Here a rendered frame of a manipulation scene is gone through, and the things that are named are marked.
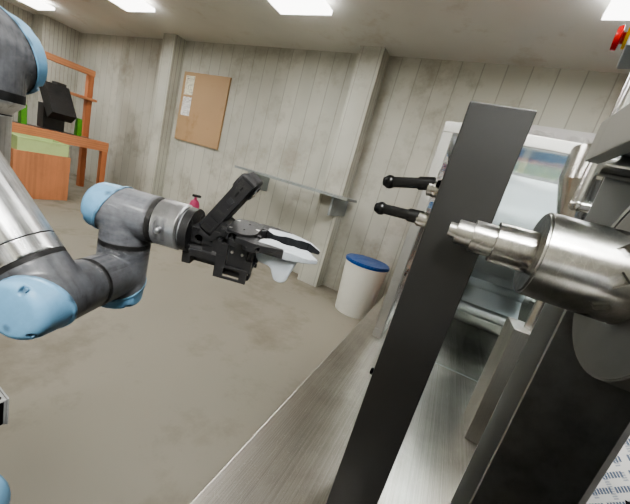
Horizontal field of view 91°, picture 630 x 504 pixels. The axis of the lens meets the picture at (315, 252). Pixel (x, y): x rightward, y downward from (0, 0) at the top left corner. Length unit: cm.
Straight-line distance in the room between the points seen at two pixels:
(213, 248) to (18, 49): 41
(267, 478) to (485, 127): 54
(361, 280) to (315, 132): 213
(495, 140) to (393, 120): 379
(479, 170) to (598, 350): 16
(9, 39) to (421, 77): 382
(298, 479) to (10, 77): 75
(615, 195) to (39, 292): 59
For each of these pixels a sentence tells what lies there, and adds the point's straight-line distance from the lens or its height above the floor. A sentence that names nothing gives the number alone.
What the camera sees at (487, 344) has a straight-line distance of 107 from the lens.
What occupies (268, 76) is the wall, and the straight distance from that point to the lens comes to 513.
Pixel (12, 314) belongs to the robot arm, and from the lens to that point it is 48.
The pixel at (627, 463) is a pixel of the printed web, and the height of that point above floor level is 125.
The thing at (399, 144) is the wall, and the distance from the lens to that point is 399.
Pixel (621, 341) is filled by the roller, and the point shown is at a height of 130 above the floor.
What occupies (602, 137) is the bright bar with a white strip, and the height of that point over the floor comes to 144.
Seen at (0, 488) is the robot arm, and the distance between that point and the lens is 42.
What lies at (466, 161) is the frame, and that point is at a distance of 30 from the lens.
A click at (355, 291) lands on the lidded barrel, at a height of 31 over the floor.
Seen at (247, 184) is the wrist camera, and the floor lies 131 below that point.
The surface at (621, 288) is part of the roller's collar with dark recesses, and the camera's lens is 27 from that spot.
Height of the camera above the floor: 134
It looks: 13 degrees down
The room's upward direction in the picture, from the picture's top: 16 degrees clockwise
